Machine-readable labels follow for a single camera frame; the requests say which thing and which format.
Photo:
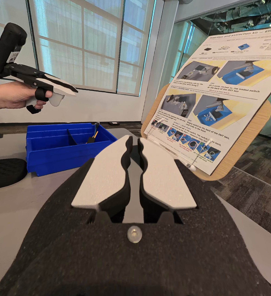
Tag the black network switch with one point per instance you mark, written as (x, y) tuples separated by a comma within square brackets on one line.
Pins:
[(91, 138)]

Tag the person's left hand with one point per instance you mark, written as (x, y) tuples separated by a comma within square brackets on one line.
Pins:
[(13, 97)]

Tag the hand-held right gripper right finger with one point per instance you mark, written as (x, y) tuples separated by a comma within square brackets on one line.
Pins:
[(168, 180)]

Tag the printed instruction poster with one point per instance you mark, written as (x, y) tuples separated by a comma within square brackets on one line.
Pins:
[(218, 92)]

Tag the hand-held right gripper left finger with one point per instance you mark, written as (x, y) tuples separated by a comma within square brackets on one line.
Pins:
[(100, 180)]

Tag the black textured pad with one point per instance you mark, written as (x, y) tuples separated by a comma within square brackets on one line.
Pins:
[(3, 173)]

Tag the blue plastic bin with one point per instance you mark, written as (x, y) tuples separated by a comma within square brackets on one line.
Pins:
[(66, 148)]

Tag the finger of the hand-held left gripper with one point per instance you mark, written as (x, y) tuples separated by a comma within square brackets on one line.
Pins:
[(61, 82), (52, 90)]

